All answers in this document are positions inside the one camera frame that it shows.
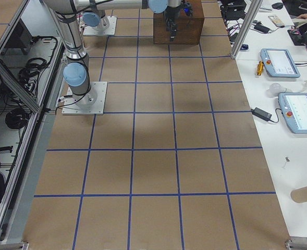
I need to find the near blue teach pendant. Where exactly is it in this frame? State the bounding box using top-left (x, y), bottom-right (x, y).
top-left (278, 93), bottom-right (307, 134)

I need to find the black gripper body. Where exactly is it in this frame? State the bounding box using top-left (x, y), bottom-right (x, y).
top-left (164, 6), bottom-right (180, 29)

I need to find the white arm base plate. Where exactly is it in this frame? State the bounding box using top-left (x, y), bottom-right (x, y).
top-left (62, 82), bottom-right (107, 115)

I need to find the black power adapter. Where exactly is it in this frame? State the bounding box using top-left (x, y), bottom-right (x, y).
top-left (251, 107), bottom-right (272, 121)

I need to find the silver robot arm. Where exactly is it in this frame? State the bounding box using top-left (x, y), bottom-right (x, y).
top-left (82, 10), bottom-right (110, 31)
top-left (45, 1), bottom-right (181, 106)

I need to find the dark wooden drawer cabinet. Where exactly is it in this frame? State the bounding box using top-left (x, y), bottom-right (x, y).
top-left (153, 1), bottom-right (204, 45)

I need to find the white light bulb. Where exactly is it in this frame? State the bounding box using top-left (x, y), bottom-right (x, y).
top-left (266, 83), bottom-right (293, 98)

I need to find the cardboard tube roll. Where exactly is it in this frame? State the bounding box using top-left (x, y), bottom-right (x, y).
top-left (290, 186), bottom-right (307, 203)

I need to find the aluminium frame post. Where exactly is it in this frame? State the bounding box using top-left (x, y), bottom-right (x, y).
top-left (231, 0), bottom-right (262, 59)

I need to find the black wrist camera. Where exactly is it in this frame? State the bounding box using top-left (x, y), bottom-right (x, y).
top-left (181, 1), bottom-right (193, 16)

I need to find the far blue teach pendant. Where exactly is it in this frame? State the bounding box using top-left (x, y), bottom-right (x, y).
top-left (260, 48), bottom-right (300, 78)

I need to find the blue teach pendant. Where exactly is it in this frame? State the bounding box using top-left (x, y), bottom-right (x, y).
top-left (278, 93), bottom-right (307, 134)
top-left (260, 48), bottom-right (300, 78)

